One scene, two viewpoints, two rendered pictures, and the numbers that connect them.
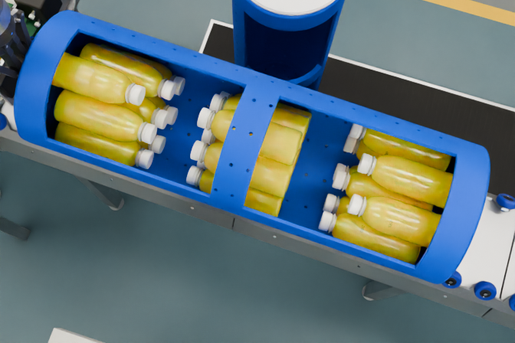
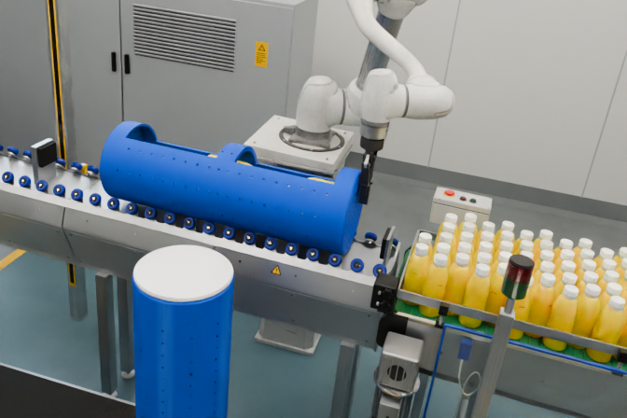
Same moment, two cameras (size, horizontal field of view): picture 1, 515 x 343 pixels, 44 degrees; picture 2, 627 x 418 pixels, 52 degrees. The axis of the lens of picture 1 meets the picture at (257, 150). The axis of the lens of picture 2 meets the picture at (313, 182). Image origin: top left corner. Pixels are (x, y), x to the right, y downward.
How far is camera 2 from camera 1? 2.37 m
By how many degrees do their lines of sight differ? 81
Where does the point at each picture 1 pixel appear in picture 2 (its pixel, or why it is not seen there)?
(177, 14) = not seen: outside the picture
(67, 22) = (341, 188)
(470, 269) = not seen: hidden behind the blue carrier
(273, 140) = not seen: hidden behind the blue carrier
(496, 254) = (92, 189)
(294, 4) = (188, 248)
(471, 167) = (121, 132)
